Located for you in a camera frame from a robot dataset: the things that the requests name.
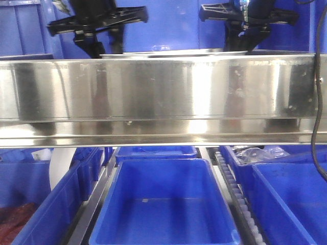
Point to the white paper roll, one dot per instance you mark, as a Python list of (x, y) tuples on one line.
[(59, 164)]

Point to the silver metal tray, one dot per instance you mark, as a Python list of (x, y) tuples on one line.
[(173, 53)]

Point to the blue bin lower right front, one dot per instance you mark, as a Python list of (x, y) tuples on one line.
[(289, 200)]

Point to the grey metal rail left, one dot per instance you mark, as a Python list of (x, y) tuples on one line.
[(81, 228)]

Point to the stainless steel shelf front panel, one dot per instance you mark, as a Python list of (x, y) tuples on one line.
[(256, 98)]

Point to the red mesh material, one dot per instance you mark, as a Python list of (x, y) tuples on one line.
[(13, 219)]

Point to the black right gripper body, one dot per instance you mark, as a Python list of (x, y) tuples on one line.
[(258, 13)]

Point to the blue bin upper left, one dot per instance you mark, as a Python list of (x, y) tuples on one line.
[(23, 29)]

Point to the white roller conveyor track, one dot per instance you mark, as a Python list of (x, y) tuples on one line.
[(244, 217)]

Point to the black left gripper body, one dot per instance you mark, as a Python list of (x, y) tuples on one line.
[(97, 16)]

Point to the blue bin upper right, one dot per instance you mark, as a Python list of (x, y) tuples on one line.
[(300, 37)]

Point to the clear plastic bags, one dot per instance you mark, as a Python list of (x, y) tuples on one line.
[(247, 154)]

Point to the blue bin lower right rear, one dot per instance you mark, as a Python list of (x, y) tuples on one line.
[(243, 172)]

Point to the large blue bin upper centre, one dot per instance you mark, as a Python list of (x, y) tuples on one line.
[(171, 25)]

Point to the blue bin lower centre rear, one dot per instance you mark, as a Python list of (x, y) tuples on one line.
[(155, 152)]

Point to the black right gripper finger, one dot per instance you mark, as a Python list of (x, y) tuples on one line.
[(233, 42), (253, 36)]

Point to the blue bin lower centre front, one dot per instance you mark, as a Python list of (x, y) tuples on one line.
[(164, 201)]

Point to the blue bin lower left rear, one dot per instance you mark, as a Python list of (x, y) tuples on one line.
[(90, 161)]

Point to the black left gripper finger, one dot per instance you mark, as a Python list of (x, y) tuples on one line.
[(116, 39), (89, 43)]

